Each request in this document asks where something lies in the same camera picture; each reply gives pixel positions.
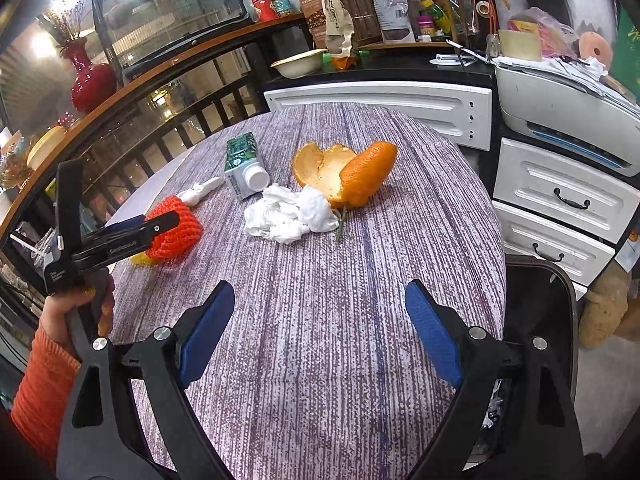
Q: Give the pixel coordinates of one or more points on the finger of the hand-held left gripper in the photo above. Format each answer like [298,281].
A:
[160,225]
[125,223]

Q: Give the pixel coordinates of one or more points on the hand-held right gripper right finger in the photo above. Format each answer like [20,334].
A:
[435,335]

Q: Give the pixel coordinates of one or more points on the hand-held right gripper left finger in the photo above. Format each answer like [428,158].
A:
[207,332]

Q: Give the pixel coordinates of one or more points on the orange foam fruit net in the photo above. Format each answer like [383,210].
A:
[185,230]

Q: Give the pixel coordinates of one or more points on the white tissue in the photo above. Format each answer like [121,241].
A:
[317,210]
[275,217]
[197,192]

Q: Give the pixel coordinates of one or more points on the green drink carton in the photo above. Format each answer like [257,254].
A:
[240,160]

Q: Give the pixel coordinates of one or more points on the dark brown trash bin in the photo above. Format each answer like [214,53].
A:
[535,300]

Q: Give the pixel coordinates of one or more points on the orange peel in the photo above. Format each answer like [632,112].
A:
[365,175]

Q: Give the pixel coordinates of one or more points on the person's left hand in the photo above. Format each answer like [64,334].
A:
[55,320]

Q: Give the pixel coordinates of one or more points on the yellow lidded bowl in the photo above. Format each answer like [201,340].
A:
[45,147]

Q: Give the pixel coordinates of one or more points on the purple striped tablecloth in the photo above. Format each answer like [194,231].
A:
[325,310]

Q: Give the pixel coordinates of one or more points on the black railing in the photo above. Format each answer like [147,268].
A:
[200,115]

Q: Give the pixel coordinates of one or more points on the red vase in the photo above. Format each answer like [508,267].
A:
[90,85]

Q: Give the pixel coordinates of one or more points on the green stem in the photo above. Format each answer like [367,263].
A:
[341,225]

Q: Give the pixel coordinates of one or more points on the wooden ledge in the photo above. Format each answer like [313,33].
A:
[150,67]

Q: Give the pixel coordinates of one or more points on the cardboard box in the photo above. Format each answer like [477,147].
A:
[605,310]

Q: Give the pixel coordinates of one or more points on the cream bowl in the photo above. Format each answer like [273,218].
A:
[297,65]

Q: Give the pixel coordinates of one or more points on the white shopping bag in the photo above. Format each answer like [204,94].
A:
[630,252]

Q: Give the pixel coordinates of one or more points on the glass terrarium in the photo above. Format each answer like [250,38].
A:
[170,10]

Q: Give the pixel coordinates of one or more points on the dried flower branches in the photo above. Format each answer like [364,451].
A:
[65,15]

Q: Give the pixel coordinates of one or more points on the red tin can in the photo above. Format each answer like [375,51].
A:
[262,5]

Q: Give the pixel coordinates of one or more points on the glass jar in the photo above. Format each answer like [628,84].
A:
[281,4]

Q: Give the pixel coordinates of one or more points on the white printer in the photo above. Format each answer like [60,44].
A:
[550,105]

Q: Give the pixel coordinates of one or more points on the cream canvas bag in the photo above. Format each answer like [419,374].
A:
[340,25]

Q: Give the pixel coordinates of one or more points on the small white device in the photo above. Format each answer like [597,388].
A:
[445,59]

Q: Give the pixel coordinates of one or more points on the black thin tool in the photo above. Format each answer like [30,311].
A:
[470,52]

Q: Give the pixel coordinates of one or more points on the bamboo shelf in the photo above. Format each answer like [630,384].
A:
[360,10]

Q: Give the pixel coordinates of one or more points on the stack of papers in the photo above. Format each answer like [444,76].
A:
[560,67]

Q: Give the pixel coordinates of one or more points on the small pink-lid jar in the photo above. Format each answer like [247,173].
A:
[425,29]

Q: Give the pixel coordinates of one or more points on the grey-brown pouch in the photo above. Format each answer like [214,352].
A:
[392,10]

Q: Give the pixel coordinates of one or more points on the pink plastic bag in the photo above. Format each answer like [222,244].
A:
[545,30]

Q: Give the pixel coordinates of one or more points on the peach foam disc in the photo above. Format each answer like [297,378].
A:
[595,49]

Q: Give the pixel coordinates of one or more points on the green gift bag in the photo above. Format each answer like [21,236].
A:
[629,50]

